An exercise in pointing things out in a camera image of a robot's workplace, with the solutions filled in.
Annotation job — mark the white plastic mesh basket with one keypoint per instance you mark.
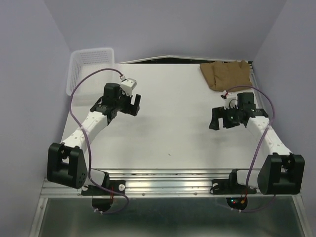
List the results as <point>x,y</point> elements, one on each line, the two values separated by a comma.
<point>84,62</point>

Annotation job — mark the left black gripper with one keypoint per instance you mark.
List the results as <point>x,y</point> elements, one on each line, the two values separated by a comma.
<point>131,109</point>

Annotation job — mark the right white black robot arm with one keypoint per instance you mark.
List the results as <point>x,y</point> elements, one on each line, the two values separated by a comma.
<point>274,170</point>

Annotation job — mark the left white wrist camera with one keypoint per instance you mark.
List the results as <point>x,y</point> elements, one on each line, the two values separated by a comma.
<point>128,85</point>

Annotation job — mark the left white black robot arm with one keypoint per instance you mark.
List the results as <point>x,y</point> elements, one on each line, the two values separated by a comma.
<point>69,162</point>

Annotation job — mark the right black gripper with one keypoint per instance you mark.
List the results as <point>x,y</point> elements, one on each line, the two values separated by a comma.
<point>219,112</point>

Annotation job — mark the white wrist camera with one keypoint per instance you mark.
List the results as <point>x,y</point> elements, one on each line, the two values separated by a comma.
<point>128,85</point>
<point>230,99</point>

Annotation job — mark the brown fabric skirt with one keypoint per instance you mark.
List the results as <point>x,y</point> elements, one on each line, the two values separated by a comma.
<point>221,76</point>

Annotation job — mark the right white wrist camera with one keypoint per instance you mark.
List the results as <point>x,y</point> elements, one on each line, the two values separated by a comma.
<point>230,99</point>

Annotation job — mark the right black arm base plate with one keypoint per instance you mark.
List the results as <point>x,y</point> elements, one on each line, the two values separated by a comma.
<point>237,194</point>

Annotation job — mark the aluminium frame rail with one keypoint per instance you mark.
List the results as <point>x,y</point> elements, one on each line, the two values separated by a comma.
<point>168,157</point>

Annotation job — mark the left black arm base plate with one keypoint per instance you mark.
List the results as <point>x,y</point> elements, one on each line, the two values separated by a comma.
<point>109,200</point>

